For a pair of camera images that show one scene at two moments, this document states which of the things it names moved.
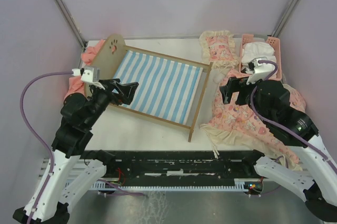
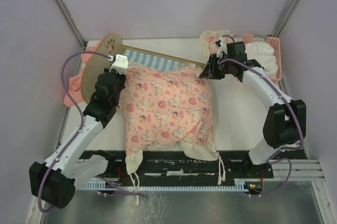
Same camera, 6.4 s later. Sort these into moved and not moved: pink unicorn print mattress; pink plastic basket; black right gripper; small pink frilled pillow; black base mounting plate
Moved: black right gripper; pink unicorn print mattress
Not moved: pink plastic basket; small pink frilled pillow; black base mounting plate
